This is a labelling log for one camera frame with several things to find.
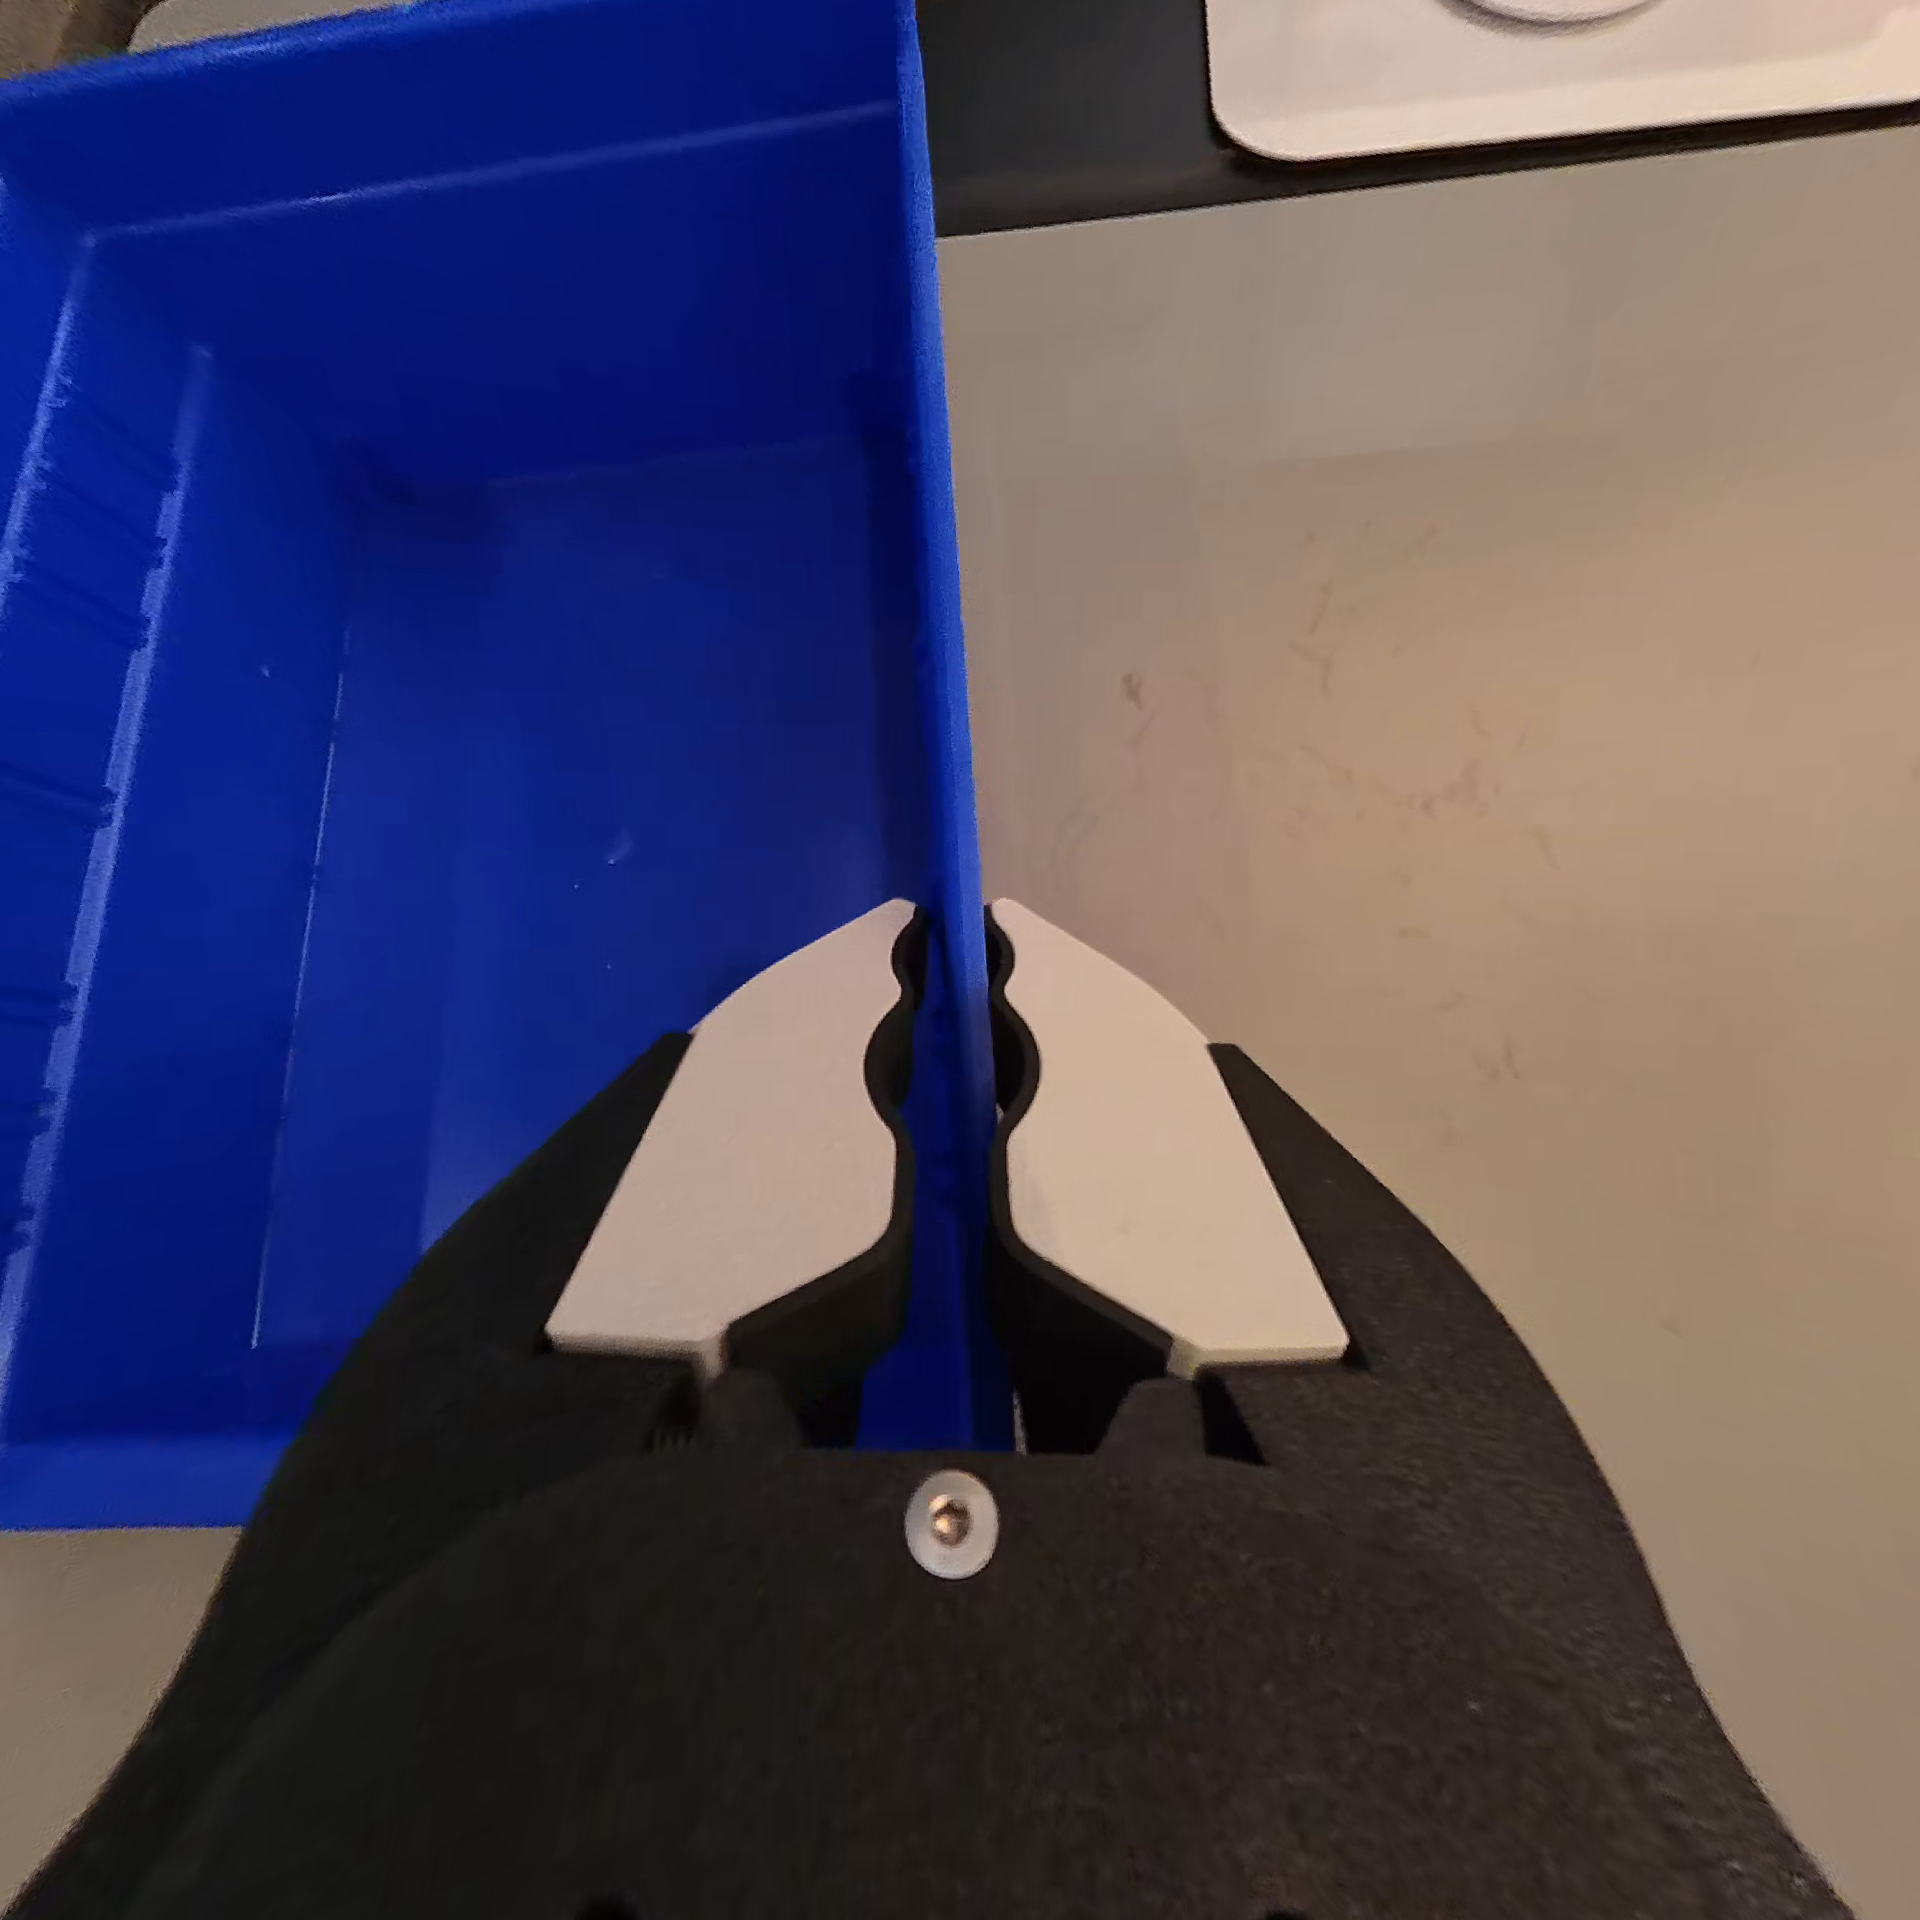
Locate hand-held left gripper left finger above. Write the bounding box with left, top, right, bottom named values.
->
left=545, top=897, right=922, bottom=1378

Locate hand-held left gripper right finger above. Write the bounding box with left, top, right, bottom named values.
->
left=984, top=897, right=1354, bottom=1384

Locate blue plastic bin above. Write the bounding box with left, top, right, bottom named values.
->
left=0, top=0, right=1021, bottom=1531

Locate wooden document stand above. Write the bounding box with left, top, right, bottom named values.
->
left=1206, top=0, right=1920, bottom=162

